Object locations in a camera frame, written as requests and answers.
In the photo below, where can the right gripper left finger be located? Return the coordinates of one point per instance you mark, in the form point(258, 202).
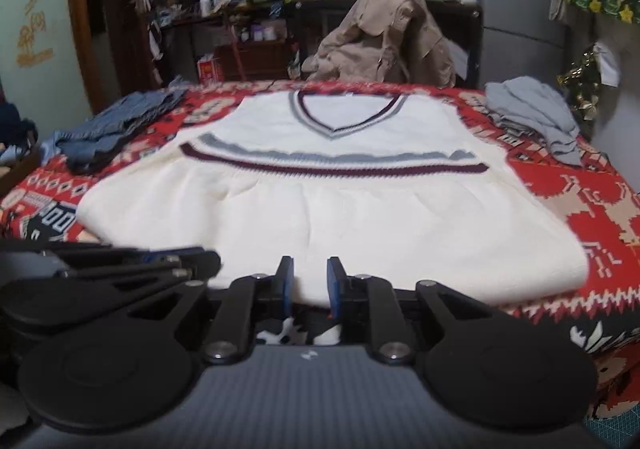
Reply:
point(248, 300)

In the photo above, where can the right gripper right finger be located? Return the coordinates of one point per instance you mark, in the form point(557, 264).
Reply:
point(368, 311)

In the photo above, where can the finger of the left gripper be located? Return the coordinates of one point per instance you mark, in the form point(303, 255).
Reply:
point(108, 287)

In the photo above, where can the white knit sweater vest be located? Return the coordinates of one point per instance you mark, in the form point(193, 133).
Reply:
point(394, 186)

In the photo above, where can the blue denim jeans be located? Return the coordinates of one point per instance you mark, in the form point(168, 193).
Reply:
point(94, 143)

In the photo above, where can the red box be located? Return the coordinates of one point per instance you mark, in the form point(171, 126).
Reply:
point(209, 69)

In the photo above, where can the red broom stick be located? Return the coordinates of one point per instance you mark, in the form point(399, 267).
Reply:
point(236, 53)

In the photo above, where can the grey garment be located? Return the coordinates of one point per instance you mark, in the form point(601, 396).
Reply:
point(524, 105)

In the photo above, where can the beige jacket on chair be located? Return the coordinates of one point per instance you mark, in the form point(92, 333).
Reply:
point(392, 41)

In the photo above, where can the red patterned table cloth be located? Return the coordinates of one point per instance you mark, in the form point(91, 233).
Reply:
point(594, 200)

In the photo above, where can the cluttered dark shelf desk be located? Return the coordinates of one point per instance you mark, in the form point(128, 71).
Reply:
point(309, 21)

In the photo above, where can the small christmas tree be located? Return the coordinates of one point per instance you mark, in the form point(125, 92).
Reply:
point(581, 85)

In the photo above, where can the grey refrigerator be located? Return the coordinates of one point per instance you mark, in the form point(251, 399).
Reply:
point(520, 39)

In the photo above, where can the wooden door frame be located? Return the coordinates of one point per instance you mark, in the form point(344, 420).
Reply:
point(112, 47)

